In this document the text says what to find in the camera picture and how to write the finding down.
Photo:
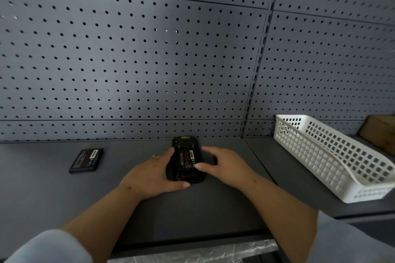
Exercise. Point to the person's left hand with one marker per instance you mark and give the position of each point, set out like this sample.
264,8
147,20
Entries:
151,176

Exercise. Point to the person's right hand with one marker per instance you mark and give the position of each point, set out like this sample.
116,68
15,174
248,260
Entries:
225,167

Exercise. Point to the person's right thumb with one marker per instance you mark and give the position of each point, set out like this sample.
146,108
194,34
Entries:
204,167

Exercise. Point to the person's left thumb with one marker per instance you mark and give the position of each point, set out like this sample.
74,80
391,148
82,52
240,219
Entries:
176,185

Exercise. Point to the black handheld scanner device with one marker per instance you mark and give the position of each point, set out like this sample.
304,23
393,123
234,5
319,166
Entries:
185,161

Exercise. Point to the person's left forearm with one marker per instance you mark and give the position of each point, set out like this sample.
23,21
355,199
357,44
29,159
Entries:
61,235

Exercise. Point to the person's right forearm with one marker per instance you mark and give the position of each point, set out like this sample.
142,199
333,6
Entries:
293,219

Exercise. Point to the black flat battery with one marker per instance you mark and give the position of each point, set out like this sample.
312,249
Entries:
86,160

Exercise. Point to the white plastic lattice basket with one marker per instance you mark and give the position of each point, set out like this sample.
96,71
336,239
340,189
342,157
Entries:
333,158

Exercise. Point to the grey pegboard panel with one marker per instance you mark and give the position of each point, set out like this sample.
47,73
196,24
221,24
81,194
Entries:
129,50
330,44

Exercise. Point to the brown cardboard box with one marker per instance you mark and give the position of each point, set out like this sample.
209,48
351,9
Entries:
379,131

